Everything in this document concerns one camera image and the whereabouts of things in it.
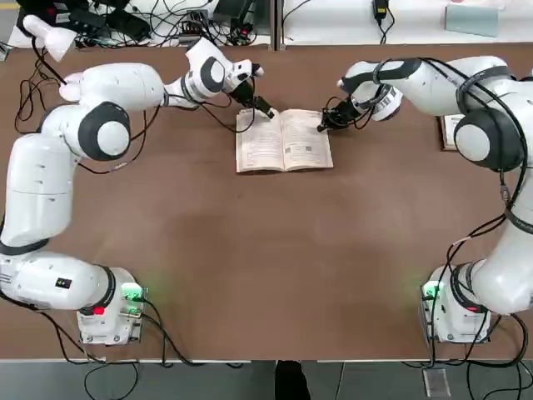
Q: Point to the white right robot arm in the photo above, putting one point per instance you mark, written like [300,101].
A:
[491,96]

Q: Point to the black power adapter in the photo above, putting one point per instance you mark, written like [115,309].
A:
[380,9]

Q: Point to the metal floor outlet cover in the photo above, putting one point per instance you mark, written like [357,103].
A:
[436,382]

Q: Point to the aluminium table post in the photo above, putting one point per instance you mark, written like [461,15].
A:
[277,25]

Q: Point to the white desk lamp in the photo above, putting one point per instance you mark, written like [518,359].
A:
[54,41]

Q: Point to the green cover book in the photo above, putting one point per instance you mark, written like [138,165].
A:
[447,133]

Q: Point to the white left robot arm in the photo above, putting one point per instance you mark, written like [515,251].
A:
[37,187]

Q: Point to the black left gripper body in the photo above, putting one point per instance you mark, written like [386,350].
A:
[242,92]

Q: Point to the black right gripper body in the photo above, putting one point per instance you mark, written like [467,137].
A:
[350,111]

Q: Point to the black flat box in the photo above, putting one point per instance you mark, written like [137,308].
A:
[108,23]

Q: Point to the pale teal folder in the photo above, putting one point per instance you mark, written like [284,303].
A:
[470,21]

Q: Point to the paperback book with white pages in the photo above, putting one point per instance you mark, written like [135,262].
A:
[283,141]

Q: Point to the small electronics board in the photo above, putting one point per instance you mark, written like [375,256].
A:
[189,25]

